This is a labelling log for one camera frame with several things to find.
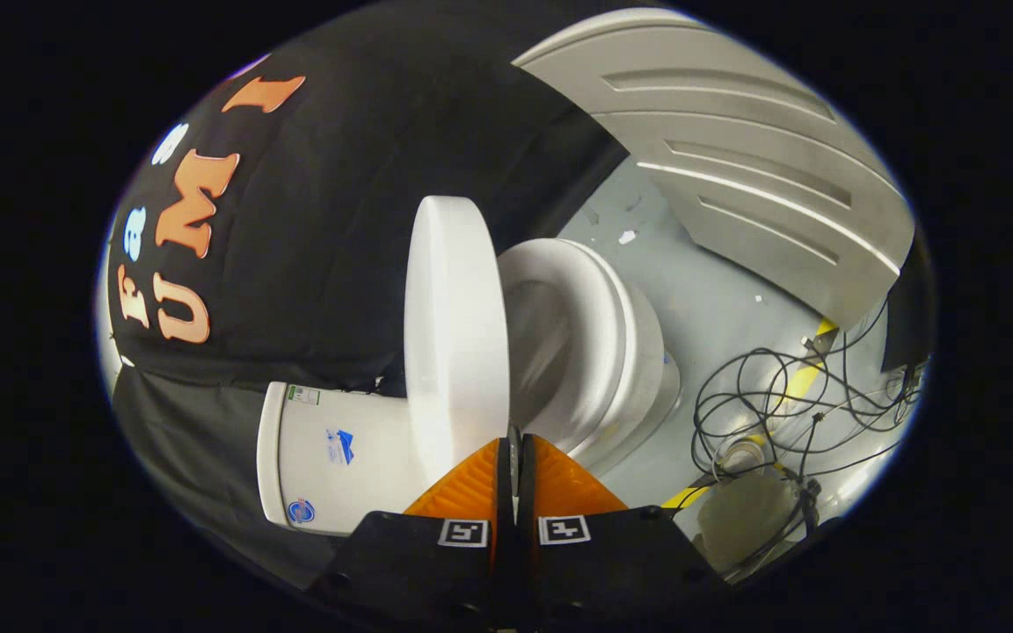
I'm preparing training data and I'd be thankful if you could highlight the white ribbed panel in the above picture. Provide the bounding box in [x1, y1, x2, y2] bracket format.
[514, 7, 916, 333]

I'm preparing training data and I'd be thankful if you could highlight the black backdrop cloth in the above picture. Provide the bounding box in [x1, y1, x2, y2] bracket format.
[106, 0, 630, 590]

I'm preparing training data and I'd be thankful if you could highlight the tangle of black cables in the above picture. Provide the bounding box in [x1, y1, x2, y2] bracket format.
[689, 295, 925, 581]

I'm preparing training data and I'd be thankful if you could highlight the white toilet seat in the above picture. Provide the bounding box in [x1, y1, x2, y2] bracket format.
[496, 237, 644, 454]

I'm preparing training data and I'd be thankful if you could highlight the white toilet with tank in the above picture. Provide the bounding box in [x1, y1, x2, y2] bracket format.
[256, 237, 683, 537]

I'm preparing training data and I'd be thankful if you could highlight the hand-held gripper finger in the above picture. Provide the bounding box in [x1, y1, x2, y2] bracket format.
[306, 427, 516, 633]
[515, 427, 733, 633]

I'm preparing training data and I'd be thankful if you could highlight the yellow black floor tape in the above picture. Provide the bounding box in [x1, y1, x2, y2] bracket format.
[660, 316, 842, 511]

